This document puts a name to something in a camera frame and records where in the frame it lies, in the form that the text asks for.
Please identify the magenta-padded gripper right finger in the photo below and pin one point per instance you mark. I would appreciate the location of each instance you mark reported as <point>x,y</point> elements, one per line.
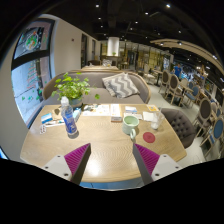
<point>150,160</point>

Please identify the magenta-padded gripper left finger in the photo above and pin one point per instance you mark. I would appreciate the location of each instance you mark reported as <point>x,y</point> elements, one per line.
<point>75,160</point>

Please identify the clear blue-labelled water bottle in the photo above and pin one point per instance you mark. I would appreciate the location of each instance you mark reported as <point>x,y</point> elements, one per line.
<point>69,120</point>

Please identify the flat round red coaster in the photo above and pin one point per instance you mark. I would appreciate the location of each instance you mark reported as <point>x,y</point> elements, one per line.
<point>149,137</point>

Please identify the light green mug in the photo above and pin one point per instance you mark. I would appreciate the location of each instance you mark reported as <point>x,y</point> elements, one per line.
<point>130,126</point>

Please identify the white tube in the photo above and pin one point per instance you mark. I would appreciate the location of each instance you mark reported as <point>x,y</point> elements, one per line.
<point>55,124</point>

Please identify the white paper sheet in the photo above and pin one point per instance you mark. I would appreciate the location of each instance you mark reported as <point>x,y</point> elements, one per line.
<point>148,116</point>

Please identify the pill blister pack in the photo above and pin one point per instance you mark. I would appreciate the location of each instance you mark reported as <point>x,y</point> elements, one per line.
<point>43,129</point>

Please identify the dark grey tufted armchair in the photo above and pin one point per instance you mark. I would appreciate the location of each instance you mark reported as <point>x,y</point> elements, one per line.
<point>178,125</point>

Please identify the brown paper bag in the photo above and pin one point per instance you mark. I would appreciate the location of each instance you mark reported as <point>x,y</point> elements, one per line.
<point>57,115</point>

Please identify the blue and white carton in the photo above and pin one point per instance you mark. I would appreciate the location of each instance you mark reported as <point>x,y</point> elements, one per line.
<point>46,118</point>

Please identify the yellow card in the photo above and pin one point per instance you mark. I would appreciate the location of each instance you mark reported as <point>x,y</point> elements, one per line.
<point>152,108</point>

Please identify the small blue white packet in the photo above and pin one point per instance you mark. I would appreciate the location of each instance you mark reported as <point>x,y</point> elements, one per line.
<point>130,109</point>

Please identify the white printed brochure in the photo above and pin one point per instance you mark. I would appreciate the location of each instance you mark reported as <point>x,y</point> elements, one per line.
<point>98,110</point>

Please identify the green potted plant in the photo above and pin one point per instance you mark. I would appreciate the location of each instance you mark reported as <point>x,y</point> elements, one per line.
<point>71,88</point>

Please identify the group of dining chairs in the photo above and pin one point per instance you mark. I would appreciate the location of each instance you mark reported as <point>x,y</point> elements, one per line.
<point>173,85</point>

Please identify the grey white chevron cushion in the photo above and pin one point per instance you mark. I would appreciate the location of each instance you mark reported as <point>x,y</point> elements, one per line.
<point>120,85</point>

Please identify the curved grey sofa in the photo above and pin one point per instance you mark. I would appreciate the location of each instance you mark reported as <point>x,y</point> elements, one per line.
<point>96,80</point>

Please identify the person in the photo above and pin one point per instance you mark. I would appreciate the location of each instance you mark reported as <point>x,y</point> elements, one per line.
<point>177,70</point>

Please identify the group of ceiling lights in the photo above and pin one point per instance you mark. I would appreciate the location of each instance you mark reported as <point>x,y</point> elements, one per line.
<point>168,5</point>

